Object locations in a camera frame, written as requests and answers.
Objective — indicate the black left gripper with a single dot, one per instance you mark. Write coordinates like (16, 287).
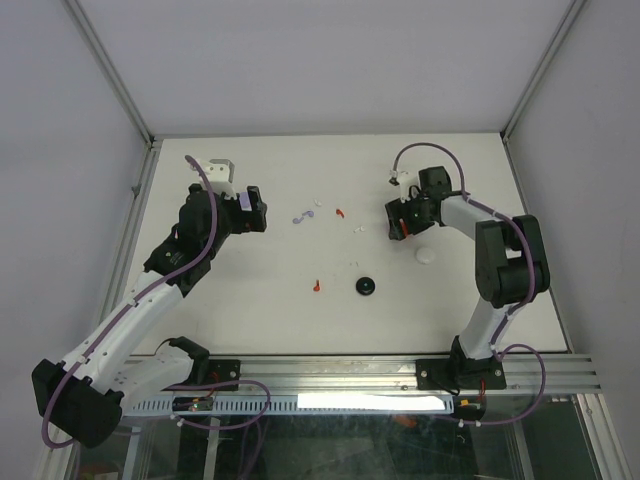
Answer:
(247, 220)

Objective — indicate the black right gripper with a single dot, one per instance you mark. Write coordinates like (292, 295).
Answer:
(395, 210)

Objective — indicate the white round charging case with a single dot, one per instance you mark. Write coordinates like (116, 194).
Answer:
(424, 255)

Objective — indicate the black round charging case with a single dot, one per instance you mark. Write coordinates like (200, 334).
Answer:
(365, 286)

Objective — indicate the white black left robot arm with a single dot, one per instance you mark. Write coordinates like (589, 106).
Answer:
(83, 397)

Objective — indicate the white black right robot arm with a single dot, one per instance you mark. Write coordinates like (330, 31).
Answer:
(510, 270)

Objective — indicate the lilac round charging case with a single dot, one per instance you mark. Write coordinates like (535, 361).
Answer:
(245, 201)

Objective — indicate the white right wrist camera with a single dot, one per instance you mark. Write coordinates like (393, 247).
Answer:
(406, 182)

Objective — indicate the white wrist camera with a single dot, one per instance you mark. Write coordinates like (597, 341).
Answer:
(219, 175)
(406, 182)

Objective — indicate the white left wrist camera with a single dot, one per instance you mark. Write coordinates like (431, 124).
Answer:
(219, 175)

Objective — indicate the left aluminium frame post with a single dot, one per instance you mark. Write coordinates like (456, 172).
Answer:
(97, 49)

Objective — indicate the white slotted cable duct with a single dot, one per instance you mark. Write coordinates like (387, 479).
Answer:
(304, 403)

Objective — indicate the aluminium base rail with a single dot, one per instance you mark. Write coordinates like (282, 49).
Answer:
(520, 374)

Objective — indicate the aluminium corner frame post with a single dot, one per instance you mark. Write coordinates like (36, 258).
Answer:
(559, 36)

